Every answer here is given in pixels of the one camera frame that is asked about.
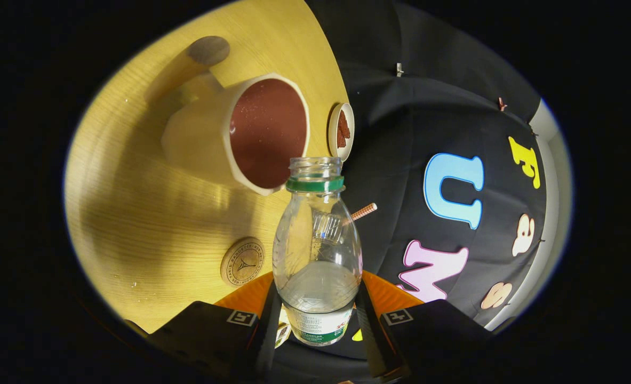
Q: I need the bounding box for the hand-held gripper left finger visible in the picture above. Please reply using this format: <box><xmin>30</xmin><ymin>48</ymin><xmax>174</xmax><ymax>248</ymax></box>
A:
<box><xmin>147</xmin><ymin>271</ymin><xmax>283</xmax><ymax>382</ymax></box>

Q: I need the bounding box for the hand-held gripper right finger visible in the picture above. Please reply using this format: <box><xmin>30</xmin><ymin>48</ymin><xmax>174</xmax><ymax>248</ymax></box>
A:
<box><xmin>355</xmin><ymin>269</ymin><xmax>492</xmax><ymax>382</ymax></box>

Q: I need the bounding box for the clear plastic bottle green label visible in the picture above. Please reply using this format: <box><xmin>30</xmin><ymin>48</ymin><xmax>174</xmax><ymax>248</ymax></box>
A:
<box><xmin>273</xmin><ymin>157</ymin><xmax>363</xmax><ymax>347</ymax></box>

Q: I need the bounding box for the round wooden coaster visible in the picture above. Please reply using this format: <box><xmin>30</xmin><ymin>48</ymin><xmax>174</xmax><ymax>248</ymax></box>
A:
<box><xmin>220</xmin><ymin>237</ymin><xmax>266</xmax><ymax>287</ymax></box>

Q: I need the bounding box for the beige cup wooden handle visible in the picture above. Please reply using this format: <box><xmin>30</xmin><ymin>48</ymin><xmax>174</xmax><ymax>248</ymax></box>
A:
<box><xmin>147</xmin><ymin>36</ymin><xmax>310</xmax><ymax>196</ymax></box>

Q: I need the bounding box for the striped paper straw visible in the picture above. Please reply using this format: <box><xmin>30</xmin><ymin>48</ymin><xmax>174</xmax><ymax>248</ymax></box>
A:
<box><xmin>350</xmin><ymin>203</ymin><xmax>378</xmax><ymax>221</ymax></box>

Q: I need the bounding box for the wooden table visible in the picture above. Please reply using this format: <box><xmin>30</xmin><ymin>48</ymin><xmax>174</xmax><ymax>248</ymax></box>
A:
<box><xmin>63</xmin><ymin>0</ymin><xmax>350</xmax><ymax>334</ymax></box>

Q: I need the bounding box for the small white round plate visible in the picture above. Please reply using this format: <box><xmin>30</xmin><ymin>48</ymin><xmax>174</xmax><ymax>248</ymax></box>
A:
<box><xmin>328</xmin><ymin>102</ymin><xmax>355</xmax><ymax>162</ymax></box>

